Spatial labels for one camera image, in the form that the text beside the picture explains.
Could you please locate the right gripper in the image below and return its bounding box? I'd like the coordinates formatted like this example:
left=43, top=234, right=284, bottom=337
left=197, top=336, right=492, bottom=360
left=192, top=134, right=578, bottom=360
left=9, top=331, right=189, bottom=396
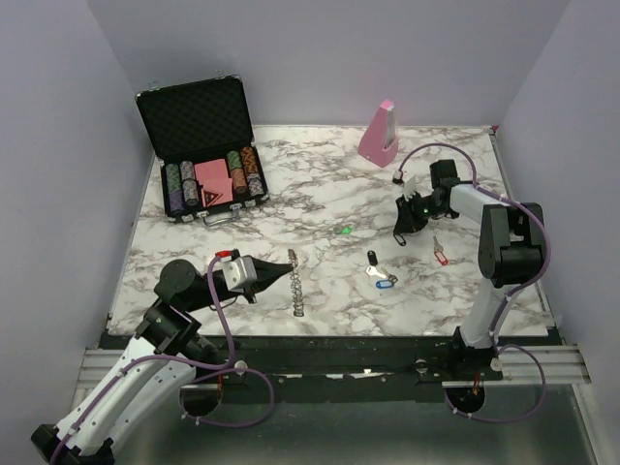
left=393, top=190, right=450, bottom=234

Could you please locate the steel disc with keyrings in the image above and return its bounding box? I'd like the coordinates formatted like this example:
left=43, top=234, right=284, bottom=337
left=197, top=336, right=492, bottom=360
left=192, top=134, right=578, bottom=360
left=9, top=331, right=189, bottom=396
left=288, top=249, right=304, bottom=318

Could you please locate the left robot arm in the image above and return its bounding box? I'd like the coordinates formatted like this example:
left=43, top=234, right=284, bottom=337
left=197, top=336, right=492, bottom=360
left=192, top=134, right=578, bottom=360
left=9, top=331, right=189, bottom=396
left=31, top=250, right=294, bottom=464

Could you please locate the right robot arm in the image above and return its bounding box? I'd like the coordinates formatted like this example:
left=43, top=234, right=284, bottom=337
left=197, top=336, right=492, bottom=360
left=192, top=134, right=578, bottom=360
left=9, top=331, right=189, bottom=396
left=393, top=160, right=549, bottom=380

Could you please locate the red key tag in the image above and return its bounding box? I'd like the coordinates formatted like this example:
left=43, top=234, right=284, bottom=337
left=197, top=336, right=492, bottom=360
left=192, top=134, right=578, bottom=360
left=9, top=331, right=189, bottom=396
left=433, top=235, right=449, bottom=266

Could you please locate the blue key tag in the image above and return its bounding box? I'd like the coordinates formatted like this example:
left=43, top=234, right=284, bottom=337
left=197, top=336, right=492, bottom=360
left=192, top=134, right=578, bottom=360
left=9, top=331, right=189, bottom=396
left=375, top=279, right=394, bottom=290

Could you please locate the pink metronome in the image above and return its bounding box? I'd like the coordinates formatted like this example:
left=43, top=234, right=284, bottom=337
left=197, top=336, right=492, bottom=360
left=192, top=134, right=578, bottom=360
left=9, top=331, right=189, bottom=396
left=357, top=100, right=399, bottom=168

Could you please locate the black poker chip case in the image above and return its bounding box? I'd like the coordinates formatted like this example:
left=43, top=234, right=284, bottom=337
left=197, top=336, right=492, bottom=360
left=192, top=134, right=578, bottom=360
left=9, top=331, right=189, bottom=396
left=136, top=76, right=269, bottom=224

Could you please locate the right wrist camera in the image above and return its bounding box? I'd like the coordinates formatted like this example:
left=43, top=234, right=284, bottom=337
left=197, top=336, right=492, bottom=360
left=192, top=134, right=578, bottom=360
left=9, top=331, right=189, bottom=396
left=392, top=170, right=418, bottom=202

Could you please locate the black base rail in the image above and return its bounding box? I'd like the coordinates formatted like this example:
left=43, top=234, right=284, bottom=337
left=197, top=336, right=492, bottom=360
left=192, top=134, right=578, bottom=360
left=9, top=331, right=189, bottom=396
left=180, top=336, right=504, bottom=413

